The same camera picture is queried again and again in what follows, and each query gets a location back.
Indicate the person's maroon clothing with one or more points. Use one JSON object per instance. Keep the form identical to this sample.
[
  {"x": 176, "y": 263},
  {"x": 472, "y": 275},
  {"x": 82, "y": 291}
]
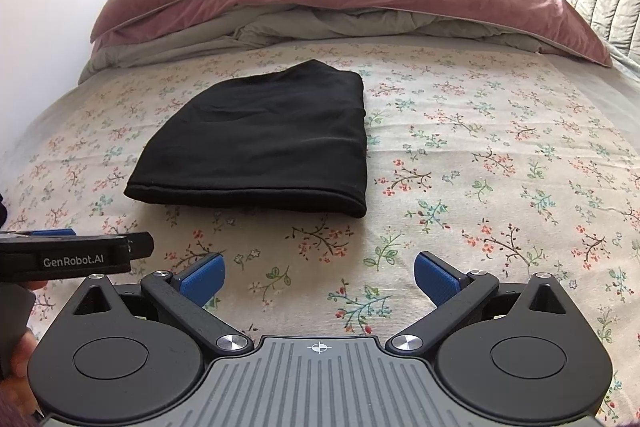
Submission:
[{"x": 15, "y": 417}]

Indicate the black pants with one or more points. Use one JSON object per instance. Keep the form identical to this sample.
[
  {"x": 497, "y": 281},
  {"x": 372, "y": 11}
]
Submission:
[{"x": 260, "y": 142}]

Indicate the person's left hand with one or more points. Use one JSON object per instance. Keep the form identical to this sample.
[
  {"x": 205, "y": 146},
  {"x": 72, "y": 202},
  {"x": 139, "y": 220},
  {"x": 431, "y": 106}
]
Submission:
[{"x": 24, "y": 367}]

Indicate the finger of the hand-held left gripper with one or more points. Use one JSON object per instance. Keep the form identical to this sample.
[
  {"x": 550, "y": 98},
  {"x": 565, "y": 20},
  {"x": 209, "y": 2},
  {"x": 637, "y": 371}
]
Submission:
[
  {"x": 52, "y": 233},
  {"x": 141, "y": 245}
]

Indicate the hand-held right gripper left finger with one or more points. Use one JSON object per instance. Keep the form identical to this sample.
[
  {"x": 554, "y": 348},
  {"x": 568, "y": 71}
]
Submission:
[{"x": 202, "y": 279}]

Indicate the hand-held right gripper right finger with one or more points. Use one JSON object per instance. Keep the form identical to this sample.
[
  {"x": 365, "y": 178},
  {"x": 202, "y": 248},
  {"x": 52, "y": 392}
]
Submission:
[{"x": 435, "y": 279}]

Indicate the floral bed sheet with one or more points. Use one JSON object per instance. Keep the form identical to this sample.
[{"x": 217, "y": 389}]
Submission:
[{"x": 475, "y": 157}]

